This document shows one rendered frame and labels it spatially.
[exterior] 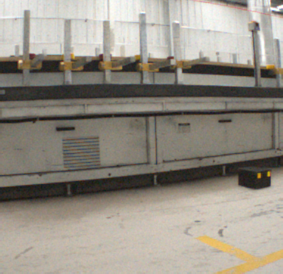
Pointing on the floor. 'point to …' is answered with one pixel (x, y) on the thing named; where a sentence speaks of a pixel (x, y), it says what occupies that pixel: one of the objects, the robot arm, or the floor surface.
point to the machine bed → (131, 136)
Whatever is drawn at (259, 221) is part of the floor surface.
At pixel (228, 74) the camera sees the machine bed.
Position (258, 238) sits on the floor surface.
